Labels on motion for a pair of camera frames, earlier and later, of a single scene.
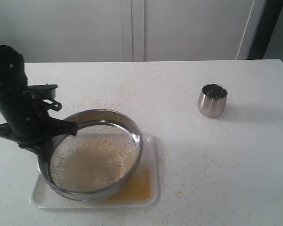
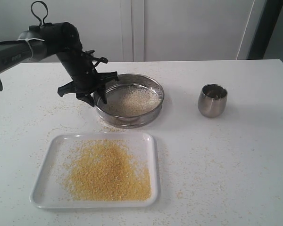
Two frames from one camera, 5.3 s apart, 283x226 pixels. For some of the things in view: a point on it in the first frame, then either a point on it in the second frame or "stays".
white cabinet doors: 47,31 stays
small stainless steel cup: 212,100 stays
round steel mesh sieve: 96,162 -> 134,100
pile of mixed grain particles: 93,164 -> 132,101
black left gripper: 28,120 -> 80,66
